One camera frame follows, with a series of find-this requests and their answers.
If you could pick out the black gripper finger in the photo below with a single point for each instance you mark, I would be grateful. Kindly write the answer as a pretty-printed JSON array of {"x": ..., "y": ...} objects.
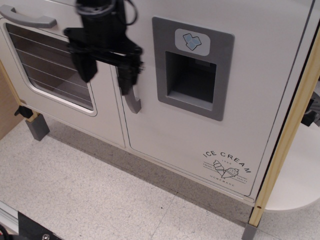
[
  {"x": 127, "y": 77},
  {"x": 85, "y": 65}
]

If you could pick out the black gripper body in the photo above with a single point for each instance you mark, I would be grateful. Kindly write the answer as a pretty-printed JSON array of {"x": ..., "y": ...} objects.
[{"x": 103, "y": 33}]

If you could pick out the grey fridge door handle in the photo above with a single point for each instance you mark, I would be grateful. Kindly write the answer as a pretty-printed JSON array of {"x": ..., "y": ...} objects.
[{"x": 133, "y": 103}]

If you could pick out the white toy fridge door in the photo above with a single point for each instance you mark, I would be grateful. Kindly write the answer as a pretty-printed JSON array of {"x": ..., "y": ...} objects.
[{"x": 272, "y": 40}]

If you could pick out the white oven door with window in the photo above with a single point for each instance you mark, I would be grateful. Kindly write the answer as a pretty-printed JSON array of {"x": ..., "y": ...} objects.
[{"x": 45, "y": 79}]

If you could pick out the grey ice dispenser panel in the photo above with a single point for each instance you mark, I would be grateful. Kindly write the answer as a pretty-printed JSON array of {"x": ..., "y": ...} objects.
[{"x": 192, "y": 66}]

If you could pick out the black clamp knob left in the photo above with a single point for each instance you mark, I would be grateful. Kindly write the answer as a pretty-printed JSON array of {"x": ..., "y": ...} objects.
[{"x": 24, "y": 111}]

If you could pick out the grey left cabinet foot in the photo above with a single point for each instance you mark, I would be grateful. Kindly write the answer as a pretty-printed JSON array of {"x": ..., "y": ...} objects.
[{"x": 38, "y": 127}]

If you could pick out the grey cabinet foot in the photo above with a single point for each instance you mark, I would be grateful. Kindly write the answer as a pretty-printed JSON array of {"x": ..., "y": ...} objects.
[
  {"x": 38, "y": 127},
  {"x": 249, "y": 232}
]

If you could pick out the light wood left panel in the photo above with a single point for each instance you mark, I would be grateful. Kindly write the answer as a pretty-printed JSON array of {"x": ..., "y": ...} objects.
[{"x": 9, "y": 103}]

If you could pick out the black clamp at right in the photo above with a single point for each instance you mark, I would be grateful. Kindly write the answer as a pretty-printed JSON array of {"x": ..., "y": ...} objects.
[{"x": 312, "y": 112}]

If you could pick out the grey right cabinet foot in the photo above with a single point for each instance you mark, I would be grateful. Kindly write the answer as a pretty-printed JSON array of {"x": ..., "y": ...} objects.
[{"x": 249, "y": 232}]

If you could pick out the white round table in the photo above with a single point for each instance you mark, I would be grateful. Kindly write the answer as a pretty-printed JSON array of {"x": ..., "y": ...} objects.
[{"x": 298, "y": 183}]

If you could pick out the grey oven door handle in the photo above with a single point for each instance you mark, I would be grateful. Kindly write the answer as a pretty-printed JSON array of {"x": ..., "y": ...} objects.
[{"x": 43, "y": 22}]

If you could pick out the silver aluminium rail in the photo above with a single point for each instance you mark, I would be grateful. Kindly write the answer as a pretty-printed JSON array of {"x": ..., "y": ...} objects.
[{"x": 9, "y": 218}]

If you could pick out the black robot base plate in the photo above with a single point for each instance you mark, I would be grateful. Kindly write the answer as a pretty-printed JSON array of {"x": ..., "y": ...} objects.
[{"x": 34, "y": 231}]

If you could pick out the light wood right post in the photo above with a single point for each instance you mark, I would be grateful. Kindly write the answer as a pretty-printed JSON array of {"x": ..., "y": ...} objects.
[{"x": 305, "y": 88}]

